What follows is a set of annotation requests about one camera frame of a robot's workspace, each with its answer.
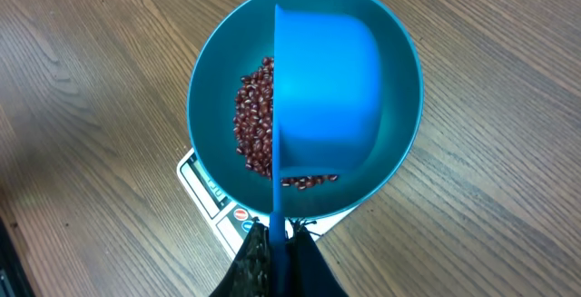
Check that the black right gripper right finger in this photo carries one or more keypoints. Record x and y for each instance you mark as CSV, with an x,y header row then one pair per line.
x,y
310,275

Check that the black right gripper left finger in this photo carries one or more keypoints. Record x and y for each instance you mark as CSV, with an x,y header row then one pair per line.
x,y
250,272

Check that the blue plastic measuring scoop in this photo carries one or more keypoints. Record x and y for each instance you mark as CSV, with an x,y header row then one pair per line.
x,y
326,107

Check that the white digital kitchen scale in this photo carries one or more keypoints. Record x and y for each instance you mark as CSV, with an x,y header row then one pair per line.
x,y
230,222

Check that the red beans in bowl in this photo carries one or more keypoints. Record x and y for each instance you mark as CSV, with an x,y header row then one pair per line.
x,y
253,118

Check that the teal plastic bowl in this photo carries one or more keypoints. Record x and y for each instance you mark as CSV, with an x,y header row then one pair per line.
x,y
236,48

